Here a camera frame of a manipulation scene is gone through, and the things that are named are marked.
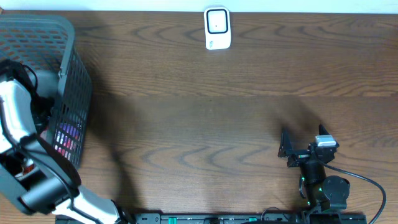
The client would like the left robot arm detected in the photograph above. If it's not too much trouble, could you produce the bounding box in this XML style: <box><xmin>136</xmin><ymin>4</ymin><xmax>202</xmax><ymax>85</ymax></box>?
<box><xmin>1</xmin><ymin>59</ymin><xmax>135</xmax><ymax>223</ymax></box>

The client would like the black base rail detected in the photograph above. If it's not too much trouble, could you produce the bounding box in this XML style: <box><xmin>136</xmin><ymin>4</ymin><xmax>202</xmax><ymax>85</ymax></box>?
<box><xmin>55</xmin><ymin>212</ymin><xmax>368</xmax><ymax>224</ymax></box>

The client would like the purple red snack packet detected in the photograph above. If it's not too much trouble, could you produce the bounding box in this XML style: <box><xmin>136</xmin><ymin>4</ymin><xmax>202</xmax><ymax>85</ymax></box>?
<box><xmin>53</xmin><ymin>123</ymin><xmax>82</xmax><ymax>163</ymax></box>

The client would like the grey plastic basket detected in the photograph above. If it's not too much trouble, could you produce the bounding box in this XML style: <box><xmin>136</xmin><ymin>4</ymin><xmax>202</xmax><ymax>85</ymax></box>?
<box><xmin>1</xmin><ymin>14</ymin><xmax>93</xmax><ymax>215</ymax></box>

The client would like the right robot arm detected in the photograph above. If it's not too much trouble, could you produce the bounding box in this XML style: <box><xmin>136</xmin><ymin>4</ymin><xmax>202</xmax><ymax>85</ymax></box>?
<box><xmin>278</xmin><ymin>125</ymin><xmax>350</xmax><ymax>212</ymax></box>

